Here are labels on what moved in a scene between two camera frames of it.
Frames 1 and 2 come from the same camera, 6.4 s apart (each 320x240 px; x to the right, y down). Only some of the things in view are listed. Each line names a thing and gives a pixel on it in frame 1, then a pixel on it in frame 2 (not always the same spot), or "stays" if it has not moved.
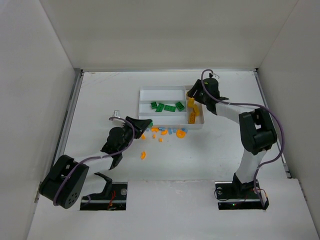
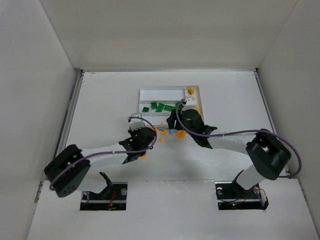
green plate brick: (170, 108) stays
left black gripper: (132, 127) -> (144, 135)
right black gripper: (198, 90) -> (179, 120)
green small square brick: (154, 105) stays
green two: (160, 108) stays
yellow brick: (196, 110) stays
